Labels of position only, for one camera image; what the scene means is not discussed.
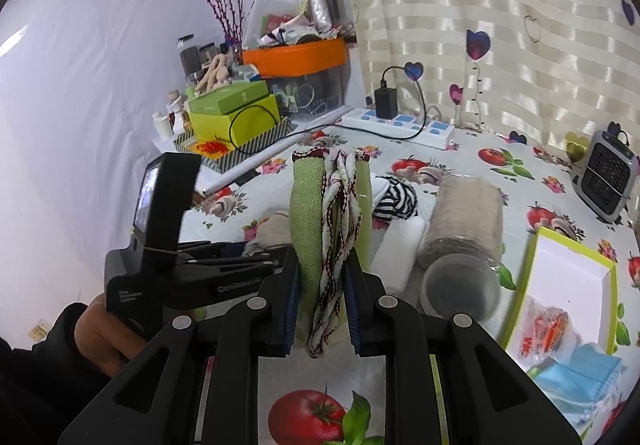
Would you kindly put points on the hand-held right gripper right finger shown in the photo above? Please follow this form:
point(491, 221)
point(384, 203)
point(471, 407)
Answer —
point(354, 315)

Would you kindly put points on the orange lidded storage bin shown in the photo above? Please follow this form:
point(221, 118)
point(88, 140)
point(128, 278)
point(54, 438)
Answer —
point(300, 57)

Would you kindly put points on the heart print striped curtain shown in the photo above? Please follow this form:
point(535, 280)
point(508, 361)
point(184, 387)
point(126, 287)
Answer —
point(450, 0)

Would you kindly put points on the blue face mask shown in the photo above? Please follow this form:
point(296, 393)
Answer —
point(580, 375)

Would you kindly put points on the dark green flat box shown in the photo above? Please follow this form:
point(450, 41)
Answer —
point(225, 100)

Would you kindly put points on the orange print plastic packet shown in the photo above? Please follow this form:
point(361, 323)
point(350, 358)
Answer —
point(545, 325)

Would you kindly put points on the green cloth with braided trim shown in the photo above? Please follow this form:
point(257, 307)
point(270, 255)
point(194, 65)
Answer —
point(307, 205)

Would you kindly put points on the beige plush toy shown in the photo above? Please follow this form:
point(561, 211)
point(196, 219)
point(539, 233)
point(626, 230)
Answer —
point(215, 72)

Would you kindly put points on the black white striped sock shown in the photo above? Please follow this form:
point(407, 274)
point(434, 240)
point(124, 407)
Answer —
point(397, 200)

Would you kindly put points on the light green cloth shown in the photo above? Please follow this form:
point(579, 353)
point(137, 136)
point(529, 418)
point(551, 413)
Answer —
point(536, 371)

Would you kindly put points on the grey space heater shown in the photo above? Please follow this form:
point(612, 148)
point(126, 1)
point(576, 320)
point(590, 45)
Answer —
point(605, 175)

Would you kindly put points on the fruit print tablecloth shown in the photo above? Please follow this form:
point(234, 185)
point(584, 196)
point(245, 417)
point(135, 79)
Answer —
point(500, 160)

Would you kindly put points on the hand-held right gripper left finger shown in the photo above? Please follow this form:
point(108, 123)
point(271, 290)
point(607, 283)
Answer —
point(290, 305)

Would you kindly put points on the pile of assorted packets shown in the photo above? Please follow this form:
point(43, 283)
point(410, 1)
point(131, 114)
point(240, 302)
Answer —
point(285, 27)

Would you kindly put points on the lime green box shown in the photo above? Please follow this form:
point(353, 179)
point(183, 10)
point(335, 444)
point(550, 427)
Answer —
point(250, 125)

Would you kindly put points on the yellow-green cardboard box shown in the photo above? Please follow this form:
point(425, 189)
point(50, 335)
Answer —
point(570, 275)

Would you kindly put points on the black white striped box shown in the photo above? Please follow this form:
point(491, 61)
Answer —
point(260, 142)

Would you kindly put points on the dark glass jar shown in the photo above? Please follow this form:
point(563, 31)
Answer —
point(207, 57)
point(188, 60)

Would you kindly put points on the white pill bottle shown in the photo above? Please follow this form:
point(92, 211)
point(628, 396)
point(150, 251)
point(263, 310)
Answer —
point(162, 127)

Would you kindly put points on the white power strip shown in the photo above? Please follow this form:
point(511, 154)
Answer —
point(360, 117)

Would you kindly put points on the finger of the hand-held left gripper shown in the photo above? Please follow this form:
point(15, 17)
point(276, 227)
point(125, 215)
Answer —
point(220, 249)
point(235, 264)

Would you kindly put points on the small white bottle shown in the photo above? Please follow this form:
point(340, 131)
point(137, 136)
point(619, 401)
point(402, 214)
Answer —
point(177, 117)

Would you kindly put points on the person's left hand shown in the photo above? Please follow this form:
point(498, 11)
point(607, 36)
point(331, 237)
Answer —
point(100, 340)

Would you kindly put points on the clear plastic jar dark lid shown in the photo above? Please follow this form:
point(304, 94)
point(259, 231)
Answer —
point(465, 215)

